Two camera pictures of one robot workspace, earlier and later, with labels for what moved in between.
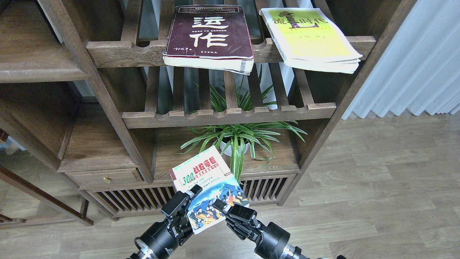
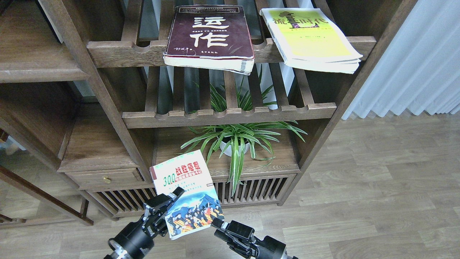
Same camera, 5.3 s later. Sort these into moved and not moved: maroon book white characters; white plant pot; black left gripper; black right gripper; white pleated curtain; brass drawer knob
Moved: black left gripper; black right gripper
Not moved: brass drawer knob; white plant pot; white pleated curtain; maroon book white characters
